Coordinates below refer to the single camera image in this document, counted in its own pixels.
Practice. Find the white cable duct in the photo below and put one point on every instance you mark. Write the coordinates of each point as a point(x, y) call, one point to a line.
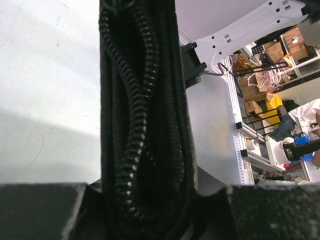
point(239, 160)

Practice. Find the person in white shirt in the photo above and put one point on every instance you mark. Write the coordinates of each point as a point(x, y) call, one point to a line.
point(307, 116)

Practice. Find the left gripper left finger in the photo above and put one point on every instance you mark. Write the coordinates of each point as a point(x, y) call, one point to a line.
point(51, 211)

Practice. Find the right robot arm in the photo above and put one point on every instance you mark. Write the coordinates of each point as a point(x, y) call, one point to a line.
point(214, 29)

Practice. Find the cardboard boxes on shelves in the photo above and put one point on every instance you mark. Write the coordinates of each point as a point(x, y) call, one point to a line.
point(261, 76)

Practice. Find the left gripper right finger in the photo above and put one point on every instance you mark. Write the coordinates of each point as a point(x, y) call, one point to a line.
point(256, 212)

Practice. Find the black zip tool case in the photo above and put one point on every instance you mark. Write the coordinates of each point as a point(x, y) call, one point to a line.
point(148, 163)

